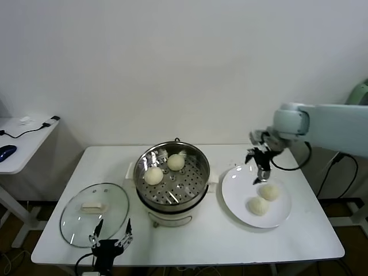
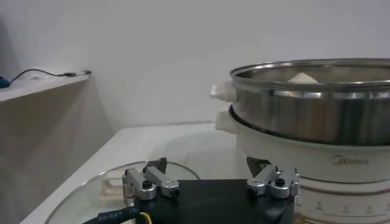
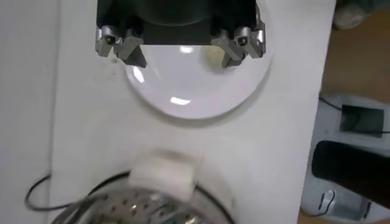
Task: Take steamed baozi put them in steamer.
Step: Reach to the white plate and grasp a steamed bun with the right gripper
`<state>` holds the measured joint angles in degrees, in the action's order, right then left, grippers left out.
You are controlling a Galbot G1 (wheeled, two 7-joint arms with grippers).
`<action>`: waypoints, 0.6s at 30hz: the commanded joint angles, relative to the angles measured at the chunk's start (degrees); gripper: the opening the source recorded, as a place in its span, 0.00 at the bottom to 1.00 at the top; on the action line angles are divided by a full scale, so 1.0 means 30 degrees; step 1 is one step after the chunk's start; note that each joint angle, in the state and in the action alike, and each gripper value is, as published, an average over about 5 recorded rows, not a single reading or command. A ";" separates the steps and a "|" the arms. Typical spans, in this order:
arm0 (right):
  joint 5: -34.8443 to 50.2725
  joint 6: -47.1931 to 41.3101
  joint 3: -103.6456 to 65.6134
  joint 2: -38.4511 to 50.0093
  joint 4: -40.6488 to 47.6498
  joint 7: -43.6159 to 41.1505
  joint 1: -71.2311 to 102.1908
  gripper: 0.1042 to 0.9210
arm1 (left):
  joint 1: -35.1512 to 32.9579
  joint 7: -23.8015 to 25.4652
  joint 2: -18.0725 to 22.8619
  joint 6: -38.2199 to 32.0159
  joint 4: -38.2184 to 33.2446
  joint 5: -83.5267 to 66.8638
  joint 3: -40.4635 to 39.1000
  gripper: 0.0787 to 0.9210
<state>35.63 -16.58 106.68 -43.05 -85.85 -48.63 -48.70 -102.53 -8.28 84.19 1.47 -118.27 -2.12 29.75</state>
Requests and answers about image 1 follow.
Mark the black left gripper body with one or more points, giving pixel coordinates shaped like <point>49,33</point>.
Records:
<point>106,248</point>

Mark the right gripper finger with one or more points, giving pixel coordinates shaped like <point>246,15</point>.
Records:
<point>263,175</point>
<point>252,152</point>

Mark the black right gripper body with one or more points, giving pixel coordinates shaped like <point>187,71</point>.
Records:
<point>264,159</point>

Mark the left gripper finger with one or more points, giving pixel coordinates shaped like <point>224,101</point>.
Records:
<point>126,238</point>
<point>93,240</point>

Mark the white steamed baozi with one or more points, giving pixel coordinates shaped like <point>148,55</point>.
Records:
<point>176,162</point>
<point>258,206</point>
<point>269,192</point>
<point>153,175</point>

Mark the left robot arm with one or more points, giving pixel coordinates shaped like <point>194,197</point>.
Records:
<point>103,266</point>

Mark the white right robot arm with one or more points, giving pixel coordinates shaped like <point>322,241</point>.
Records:
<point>330,126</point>

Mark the stainless steel steamer basket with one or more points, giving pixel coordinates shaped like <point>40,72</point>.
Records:
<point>184,189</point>

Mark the white round plate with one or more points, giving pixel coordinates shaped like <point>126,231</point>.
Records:
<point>238,198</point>

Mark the white electric cooker base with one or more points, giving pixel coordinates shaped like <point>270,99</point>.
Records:
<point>169,218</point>

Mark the white side table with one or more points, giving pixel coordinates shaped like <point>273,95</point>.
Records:
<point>28,149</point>

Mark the green appliance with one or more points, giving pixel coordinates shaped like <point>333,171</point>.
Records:
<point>360,93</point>

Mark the blue computer mouse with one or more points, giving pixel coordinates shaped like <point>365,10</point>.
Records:
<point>7,151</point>

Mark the grey device with black end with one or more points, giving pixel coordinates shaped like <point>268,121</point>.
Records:
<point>54,120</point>

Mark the small white adapter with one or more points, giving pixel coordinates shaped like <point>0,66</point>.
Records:
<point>25,120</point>

